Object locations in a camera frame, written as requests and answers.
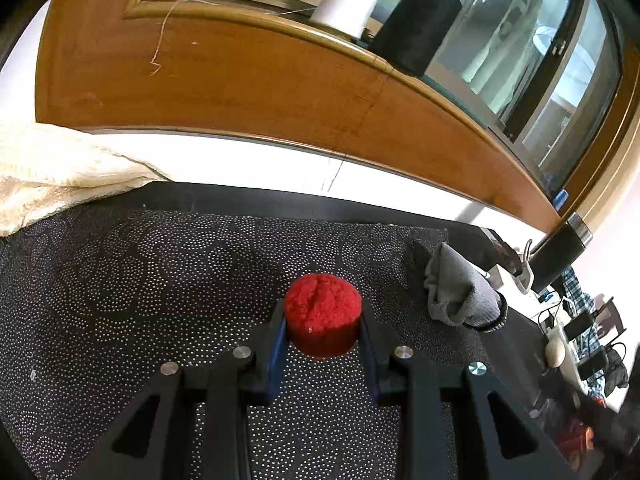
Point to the small black charger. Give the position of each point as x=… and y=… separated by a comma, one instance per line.
x=577, y=322

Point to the black thread spool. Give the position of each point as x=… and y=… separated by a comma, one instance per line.
x=415, y=25

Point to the grey sock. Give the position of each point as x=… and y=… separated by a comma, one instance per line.
x=460, y=290

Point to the wooden window frame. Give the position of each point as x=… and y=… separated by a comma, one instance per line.
x=250, y=90

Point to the large black charger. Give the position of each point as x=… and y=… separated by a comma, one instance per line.
x=592, y=364

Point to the cream knitted cloth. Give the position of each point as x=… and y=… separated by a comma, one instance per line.
x=55, y=170

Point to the black steel-top thermos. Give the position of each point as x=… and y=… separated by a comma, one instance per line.
x=557, y=255

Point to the blue plaid shirt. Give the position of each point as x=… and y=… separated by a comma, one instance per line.
x=580, y=290

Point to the beige pebble-shaped case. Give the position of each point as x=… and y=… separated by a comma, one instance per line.
x=554, y=350

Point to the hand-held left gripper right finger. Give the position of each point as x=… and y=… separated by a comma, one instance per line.
x=371, y=355

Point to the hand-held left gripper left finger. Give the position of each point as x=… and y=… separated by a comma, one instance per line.
x=276, y=355

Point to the black dotted mat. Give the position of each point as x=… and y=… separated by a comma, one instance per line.
x=150, y=285

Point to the red round sponge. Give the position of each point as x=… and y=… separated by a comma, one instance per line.
x=322, y=310

